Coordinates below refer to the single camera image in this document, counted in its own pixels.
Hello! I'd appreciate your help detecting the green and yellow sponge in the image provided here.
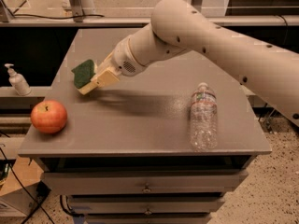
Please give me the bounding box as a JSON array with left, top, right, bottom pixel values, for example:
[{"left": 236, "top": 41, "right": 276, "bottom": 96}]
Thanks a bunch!
[{"left": 72, "top": 60, "right": 97, "bottom": 95}]

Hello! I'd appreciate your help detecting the grey drawer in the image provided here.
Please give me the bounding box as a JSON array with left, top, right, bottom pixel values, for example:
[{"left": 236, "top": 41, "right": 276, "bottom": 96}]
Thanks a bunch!
[
  {"left": 86, "top": 214, "right": 211, "bottom": 224},
  {"left": 69, "top": 195, "right": 224, "bottom": 215},
  {"left": 42, "top": 170, "right": 248, "bottom": 195}
]

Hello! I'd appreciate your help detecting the clear plastic water bottle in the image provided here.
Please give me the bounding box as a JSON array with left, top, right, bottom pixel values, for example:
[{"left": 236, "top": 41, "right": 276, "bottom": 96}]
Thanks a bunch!
[{"left": 190, "top": 83, "right": 218, "bottom": 151}]

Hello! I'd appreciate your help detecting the black cable on shelf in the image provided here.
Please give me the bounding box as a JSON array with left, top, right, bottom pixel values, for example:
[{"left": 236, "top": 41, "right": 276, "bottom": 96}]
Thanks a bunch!
[{"left": 0, "top": 0, "right": 106, "bottom": 21}]

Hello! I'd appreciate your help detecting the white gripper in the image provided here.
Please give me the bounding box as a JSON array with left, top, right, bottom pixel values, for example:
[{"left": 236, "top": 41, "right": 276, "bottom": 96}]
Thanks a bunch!
[{"left": 91, "top": 36, "right": 146, "bottom": 88}]

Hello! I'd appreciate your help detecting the white pump soap dispenser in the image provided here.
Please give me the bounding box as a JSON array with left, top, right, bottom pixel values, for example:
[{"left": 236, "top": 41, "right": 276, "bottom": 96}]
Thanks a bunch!
[{"left": 5, "top": 63, "right": 31, "bottom": 96}]

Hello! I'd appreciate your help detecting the middle grey drawer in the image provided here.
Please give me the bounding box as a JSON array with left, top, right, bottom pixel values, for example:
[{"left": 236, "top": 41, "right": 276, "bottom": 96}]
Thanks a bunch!
[{"left": 69, "top": 195, "right": 224, "bottom": 215}]

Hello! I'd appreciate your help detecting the black cable on floor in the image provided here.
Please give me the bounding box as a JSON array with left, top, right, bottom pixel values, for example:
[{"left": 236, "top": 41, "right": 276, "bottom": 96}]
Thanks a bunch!
[{"left": 0, "top": 131, "right": 57, "bottom": 224}]

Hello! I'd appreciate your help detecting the red apple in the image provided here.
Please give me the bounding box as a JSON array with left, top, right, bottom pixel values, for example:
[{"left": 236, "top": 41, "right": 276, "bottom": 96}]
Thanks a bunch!
[{"left": 30, "top": 100, "right": 67, "bottom": 134}]

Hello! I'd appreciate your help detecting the cardboard box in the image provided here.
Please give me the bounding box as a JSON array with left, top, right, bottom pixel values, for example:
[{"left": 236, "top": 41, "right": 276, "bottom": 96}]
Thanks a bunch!
[{"left": 0, "top": 157, "right": 43, "bottom": 217}]

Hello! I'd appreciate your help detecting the bottom grey drawer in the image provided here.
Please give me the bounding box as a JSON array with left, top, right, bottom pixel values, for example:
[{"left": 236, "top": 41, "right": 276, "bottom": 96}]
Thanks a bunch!
[{"left": 86, "top": 214, "right": 211, "bottom": 224}]

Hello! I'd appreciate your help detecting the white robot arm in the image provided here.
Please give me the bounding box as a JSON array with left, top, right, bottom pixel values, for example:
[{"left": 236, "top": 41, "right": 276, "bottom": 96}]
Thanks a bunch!
[{"left": 92, "top": 0, "right": 299, "bottom": 125}]

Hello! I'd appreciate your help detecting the left metal bracket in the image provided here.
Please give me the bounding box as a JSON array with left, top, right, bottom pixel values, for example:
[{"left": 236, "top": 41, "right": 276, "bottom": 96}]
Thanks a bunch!
[{"left": 69, "top": 0, "right": 84, "bottom": 22}]

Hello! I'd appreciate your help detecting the grey drawer cabinet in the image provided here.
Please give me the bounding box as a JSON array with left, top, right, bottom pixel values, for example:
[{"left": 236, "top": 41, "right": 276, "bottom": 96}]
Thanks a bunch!
[{"left": 18, "top": 26, "right": 273, "bottom": 224}]

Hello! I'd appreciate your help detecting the top grey drawer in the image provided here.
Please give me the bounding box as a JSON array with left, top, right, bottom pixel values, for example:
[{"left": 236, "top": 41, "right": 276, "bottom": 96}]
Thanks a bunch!
[{"left": 42, "top": 170, "right": 248, "bottom": 195}]

